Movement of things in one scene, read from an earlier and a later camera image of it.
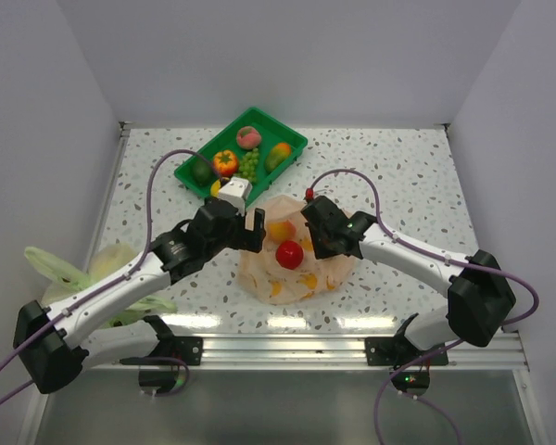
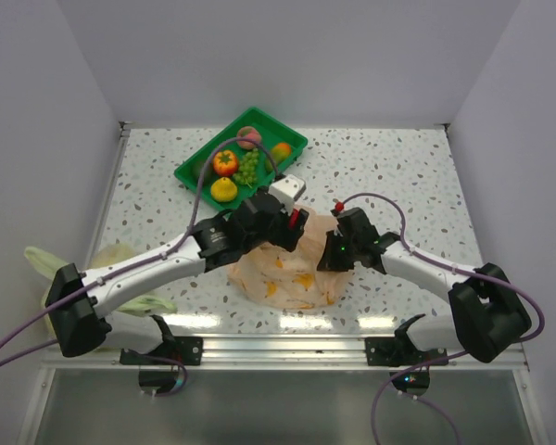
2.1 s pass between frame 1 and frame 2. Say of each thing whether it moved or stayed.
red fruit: stayed
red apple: moved
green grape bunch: stayed
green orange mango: stayed
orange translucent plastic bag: moved
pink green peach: stayed
